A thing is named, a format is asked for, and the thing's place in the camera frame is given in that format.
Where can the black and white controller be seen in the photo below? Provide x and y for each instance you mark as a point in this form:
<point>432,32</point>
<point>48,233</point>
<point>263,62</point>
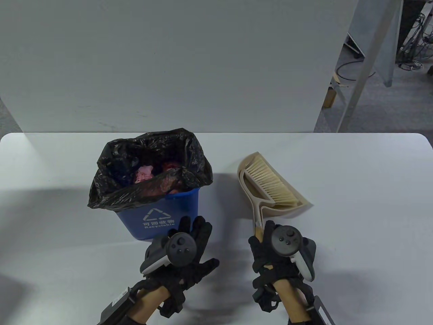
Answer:
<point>286,238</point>
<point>181,248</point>

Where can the black left wrist sensor box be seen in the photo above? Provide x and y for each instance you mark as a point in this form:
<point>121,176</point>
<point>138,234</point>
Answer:
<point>116,306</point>

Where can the white partition panel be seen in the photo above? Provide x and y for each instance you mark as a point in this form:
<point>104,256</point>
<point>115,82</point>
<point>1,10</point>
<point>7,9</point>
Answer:
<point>169,67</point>

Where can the person's right forearm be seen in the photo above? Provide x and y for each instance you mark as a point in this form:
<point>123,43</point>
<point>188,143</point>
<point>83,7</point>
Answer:
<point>292,301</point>

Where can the pile of pink paper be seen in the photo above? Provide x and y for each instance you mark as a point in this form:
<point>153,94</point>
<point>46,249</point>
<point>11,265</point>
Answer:
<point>145,174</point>

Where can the black wrist sensor box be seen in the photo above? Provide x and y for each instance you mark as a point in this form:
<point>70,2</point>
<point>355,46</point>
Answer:
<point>116,306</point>
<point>323,311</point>

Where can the black and white left controller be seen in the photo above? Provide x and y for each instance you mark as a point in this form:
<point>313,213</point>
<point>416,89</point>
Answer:
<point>181,248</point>

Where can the beige plastic dustpan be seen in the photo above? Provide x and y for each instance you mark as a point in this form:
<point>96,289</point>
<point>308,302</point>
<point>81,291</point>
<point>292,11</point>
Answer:
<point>287,206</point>

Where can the grey metal frame post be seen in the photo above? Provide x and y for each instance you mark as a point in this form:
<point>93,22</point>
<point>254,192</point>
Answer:
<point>362,78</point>

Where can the black right wrist sensor box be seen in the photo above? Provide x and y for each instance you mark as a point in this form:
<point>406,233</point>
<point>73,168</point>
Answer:
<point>323,311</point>

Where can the blue recycling bin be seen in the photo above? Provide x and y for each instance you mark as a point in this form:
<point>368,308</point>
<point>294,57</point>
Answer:
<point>159,216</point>

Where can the grey leaning board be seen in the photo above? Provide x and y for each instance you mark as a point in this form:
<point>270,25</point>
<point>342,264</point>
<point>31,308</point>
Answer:
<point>389,61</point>

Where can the brown cardboard box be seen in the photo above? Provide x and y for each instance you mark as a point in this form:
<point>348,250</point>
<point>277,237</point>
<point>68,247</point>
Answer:
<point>329,98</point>

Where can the black plastic trash bag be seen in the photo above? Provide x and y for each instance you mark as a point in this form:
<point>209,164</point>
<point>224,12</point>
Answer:
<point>115,159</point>

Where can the person's left hand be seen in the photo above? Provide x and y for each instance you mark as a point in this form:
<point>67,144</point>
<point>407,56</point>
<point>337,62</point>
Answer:
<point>199,267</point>

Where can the person's right hand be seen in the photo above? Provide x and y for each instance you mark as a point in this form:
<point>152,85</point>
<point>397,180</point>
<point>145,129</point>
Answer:
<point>262,254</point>

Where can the black and white right controller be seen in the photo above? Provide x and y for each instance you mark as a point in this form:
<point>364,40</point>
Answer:
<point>286,238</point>

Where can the white table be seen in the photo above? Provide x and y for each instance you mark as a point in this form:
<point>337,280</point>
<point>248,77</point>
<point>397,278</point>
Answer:
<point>355,169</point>

